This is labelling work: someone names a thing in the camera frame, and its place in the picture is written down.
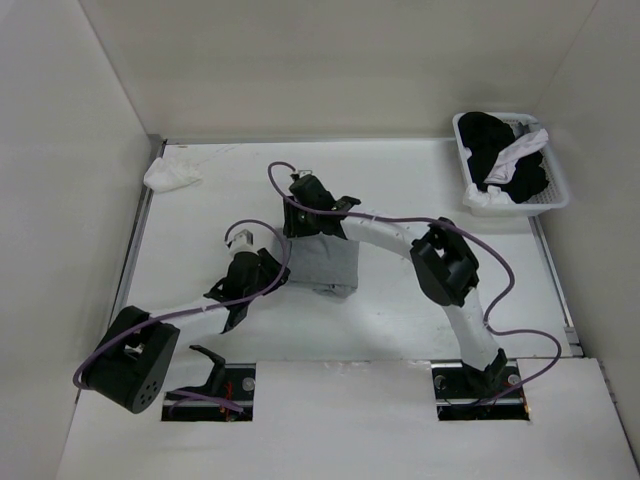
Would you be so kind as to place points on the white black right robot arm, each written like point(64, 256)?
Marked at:
point(444, 264)

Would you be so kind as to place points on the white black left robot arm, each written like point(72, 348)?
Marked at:
point(131, 362)

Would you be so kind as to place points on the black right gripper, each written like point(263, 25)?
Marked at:
point(292, 225)

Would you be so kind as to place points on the black tank top in basket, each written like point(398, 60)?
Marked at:
point(495, 150)

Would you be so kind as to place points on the white tank top in basket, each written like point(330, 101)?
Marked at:
point(515, 155)

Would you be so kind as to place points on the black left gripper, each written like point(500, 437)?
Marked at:
point(273, 270)

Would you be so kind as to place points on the white folded tank top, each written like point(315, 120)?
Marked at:
point(166, 174)

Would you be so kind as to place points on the white front cover board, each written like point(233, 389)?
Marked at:
point(375, 420)

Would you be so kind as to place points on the grey tank top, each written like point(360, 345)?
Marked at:
point(326, 265)

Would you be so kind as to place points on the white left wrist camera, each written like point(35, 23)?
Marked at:
point(242, 242)

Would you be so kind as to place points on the aluminium table edge rail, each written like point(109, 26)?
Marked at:
point(131, 254)

